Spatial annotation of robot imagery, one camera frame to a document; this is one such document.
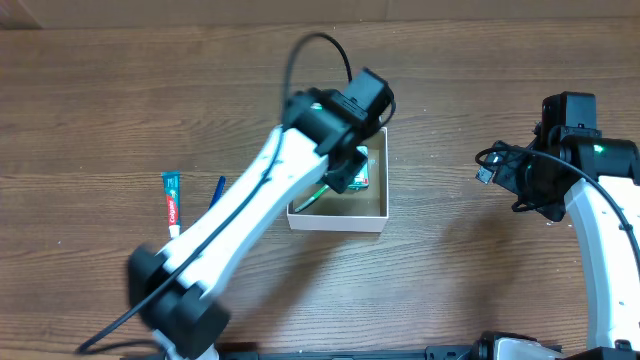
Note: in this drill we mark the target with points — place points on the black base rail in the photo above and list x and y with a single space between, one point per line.
429 353

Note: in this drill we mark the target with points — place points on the green soap packet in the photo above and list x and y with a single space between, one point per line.
361 180

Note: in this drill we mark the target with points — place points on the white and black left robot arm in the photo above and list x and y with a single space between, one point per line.
175 290

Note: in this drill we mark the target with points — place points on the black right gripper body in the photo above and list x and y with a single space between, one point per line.
507 176

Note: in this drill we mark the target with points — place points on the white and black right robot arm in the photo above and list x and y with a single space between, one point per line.
571 170

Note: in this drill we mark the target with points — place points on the Colgate toothpaste tube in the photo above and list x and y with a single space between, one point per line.
171 185

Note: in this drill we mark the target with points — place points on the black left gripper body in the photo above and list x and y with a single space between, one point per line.
345 173

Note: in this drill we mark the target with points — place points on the white cardboard box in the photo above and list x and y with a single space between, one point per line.
352 211

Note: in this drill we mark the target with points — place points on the green white toothbrush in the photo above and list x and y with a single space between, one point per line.
312 199

